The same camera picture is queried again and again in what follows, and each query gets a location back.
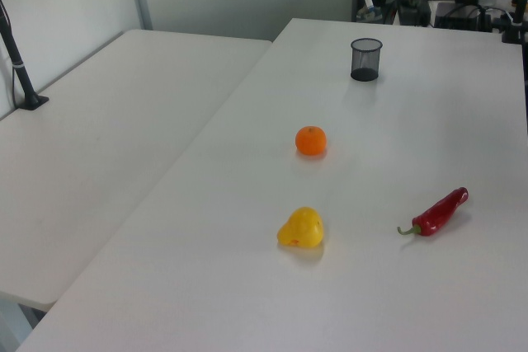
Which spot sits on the black mesh pen cup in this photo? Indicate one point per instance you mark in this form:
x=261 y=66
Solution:
x=365 y=60

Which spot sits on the orange mandarin fruit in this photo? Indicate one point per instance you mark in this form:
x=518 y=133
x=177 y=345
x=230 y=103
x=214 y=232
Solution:
x=310 y=140

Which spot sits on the yellow plastic pear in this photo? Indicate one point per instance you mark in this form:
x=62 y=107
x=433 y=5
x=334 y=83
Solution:
x=302 y=229

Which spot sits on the white side table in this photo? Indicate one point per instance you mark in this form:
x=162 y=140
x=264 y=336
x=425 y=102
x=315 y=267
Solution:
x=103 y=142

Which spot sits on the red chili pepper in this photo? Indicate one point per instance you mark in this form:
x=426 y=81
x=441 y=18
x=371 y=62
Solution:
x=441 y=212

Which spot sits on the black equipment box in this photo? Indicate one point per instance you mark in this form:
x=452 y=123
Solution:
x=412 y=10

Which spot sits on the black flat device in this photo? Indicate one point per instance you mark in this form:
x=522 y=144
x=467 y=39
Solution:
x=462 y=16

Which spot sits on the black pole with base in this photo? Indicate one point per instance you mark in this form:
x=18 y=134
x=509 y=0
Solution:
x=16 y=59

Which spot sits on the black camera stand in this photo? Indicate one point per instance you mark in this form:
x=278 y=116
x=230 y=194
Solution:
x=515 y=18

